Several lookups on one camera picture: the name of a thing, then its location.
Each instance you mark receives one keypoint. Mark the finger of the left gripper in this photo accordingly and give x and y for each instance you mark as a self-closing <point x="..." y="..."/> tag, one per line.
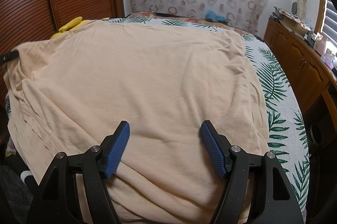
<point x="4" y="58"/>

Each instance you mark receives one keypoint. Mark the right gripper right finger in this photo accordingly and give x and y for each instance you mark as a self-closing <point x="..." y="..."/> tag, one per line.
<point x="273" y="199"/>

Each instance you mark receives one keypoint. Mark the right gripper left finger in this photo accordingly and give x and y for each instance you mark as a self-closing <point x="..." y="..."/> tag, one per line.
<point x="57" y="200"/>

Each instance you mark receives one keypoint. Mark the beige printed t-shirt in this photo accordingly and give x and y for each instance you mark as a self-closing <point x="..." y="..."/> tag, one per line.
<point x="69" y="93"/>

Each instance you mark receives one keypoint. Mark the floral leaf bed sheet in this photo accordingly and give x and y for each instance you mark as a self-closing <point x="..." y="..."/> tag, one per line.
<point x="287" y="135"/>

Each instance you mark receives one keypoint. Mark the yellow Pikachu plush toy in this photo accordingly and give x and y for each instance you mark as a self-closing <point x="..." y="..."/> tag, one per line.
<point x="70" y="26"/>

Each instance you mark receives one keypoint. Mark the wooden sideboard cabinet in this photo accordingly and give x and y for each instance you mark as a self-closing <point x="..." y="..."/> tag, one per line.
<point x="309" y="78"/>

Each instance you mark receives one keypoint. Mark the purple small container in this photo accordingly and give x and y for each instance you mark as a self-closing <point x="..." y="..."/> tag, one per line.
<point x="328" y="59"/>

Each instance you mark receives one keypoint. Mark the pink bottle on cabinet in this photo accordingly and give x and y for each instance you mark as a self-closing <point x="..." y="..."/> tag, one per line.
<point x="321" y="44"/>

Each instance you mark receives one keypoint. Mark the cardboard box with papers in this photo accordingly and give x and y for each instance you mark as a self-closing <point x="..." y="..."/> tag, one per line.
<point x="290" y="22"/>

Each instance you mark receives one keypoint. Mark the white window blinds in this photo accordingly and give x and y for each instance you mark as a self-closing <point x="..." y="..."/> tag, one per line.
<point x="330" y="24"/>

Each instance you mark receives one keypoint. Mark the blue item on box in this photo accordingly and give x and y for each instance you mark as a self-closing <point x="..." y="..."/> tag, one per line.
<point x="213" y="17"/>

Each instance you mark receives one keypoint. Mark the small round desk fan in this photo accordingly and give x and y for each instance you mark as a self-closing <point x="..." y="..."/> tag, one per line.
<point x="294" y="8"/>

